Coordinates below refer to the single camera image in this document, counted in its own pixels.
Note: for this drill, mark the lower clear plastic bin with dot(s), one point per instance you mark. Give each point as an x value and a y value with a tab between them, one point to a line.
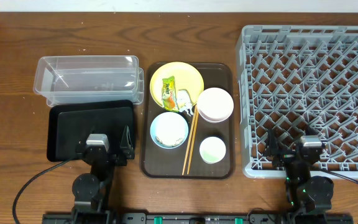
136	98

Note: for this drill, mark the cooked rice pile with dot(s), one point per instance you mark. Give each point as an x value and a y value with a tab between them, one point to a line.
169	142

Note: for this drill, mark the clear plastic bin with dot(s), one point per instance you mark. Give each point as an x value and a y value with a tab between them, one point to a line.
86	74
136	98

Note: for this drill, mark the pink round bowl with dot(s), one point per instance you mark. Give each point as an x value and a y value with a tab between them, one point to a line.
215	105

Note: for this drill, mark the yellow round plate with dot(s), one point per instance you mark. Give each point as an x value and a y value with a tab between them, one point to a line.
187	77

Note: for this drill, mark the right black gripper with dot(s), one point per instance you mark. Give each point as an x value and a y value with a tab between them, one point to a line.
284	156

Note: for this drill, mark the wooden chopstick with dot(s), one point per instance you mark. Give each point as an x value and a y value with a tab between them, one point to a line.
193	139
189	140

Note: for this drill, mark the white tissue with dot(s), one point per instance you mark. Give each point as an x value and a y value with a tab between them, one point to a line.
184	102

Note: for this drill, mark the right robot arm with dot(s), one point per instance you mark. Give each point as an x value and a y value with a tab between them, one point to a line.
310	196

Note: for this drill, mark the grey plastic dishwasher rack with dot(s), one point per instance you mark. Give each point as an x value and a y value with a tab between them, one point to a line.
294	78

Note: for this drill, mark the black rectangular tray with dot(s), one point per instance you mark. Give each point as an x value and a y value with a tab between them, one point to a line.
70	125

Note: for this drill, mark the white paper cup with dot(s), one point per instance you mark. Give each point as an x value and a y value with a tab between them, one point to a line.
212	150

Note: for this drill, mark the light blue bowl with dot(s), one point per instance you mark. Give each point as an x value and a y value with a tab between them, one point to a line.
169	125

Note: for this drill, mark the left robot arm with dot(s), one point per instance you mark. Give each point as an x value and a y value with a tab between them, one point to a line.
91	190

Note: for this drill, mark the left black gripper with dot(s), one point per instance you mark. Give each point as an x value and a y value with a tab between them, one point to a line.
128	154

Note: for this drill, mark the right wooden chopstick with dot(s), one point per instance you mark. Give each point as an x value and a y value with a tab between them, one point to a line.
193	139

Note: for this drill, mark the upper clear plastic bin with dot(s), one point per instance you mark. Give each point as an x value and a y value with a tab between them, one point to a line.
86	74

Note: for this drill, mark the left wooden chopstick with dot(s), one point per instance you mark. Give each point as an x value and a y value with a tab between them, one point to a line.
189	140

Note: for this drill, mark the green snack wrapper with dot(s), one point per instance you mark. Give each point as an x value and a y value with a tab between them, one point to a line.
169	99

